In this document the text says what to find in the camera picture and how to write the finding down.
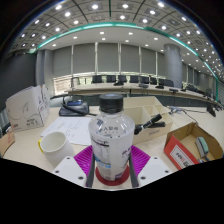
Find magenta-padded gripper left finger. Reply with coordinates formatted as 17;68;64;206
52;145;97;189

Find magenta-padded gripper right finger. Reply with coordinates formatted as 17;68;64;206
128;145;174;189

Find clear plastic water bottle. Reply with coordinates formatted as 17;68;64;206
88;93;136;183

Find white paper sheet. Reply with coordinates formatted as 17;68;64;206
40;116;94;147

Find open cardboard box red side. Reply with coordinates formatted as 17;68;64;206
163;122;224;171

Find beige compartment organizer box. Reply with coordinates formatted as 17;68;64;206
122;95;174;146

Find black desk telephone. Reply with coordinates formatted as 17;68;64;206
58;95;90;118

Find green whiteboard eraser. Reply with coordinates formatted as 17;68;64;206
194;136;210;158

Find long curved conference desk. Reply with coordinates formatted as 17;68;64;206
64;82;221;108

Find white printed cardboard box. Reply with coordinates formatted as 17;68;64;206
5;84;51;133

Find flat brown cardboard piece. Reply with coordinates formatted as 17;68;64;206
0;129;16;158

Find row of black office chairs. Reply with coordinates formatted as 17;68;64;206
91;74;214;98

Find black table microphone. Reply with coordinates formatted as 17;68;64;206
206;103;217;118

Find recessed ceiling lights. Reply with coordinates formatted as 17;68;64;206
16;0;224;81

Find white mug with yellow handle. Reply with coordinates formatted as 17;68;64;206
37;131;76;168

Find thin grey cable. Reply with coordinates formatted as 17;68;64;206
166;105;201;126

